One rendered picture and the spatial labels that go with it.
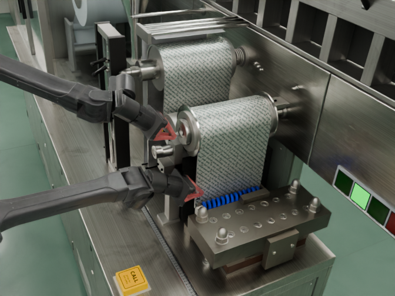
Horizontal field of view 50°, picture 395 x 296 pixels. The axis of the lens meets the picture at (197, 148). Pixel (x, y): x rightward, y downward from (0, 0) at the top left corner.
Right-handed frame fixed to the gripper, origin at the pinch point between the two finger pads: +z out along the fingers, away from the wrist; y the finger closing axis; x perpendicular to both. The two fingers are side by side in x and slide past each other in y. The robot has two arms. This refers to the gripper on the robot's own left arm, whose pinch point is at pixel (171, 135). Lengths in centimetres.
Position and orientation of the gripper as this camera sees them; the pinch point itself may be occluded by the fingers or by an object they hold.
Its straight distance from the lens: 118.6
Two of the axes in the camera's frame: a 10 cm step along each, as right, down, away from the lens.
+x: 6.1, -7.8, -1.5
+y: 4.5, 4.9, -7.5
